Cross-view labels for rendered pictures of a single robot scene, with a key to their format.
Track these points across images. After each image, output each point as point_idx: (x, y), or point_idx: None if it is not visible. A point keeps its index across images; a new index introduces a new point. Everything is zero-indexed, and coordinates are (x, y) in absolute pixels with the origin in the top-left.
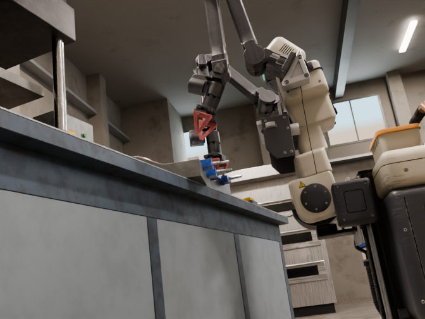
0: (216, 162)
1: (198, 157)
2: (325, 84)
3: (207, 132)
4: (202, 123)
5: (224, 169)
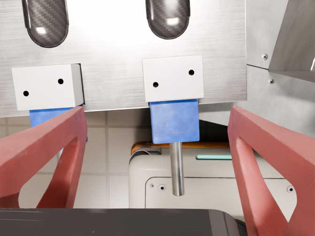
0: (57, 162)
1: (30, 109)
2: None
3: (242, 190)
4: (40, 200)
5: (172, 172)
